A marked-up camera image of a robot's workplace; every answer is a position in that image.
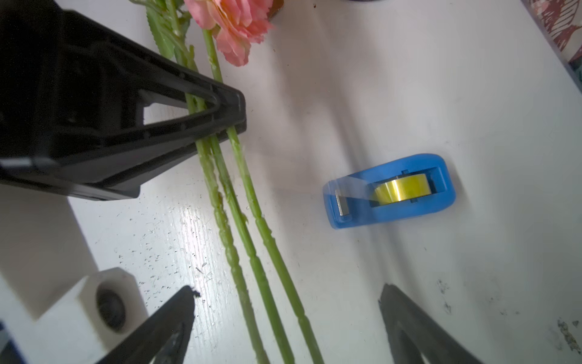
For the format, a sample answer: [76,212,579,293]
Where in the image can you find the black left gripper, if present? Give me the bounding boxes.
[1,1,247,201]

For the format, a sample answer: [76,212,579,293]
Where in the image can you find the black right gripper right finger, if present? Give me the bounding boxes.
[379,284,480,363]

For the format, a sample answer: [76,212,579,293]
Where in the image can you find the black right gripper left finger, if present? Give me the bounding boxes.
[99,286,199,363]

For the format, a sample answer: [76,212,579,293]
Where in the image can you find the pink flower bouquet green stems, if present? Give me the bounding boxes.
[139,1,324,363]

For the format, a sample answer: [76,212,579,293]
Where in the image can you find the blue tape dispenser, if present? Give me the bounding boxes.
[323,153,456,229]

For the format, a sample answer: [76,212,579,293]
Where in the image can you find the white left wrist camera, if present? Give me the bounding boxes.
[1,186,149,363]

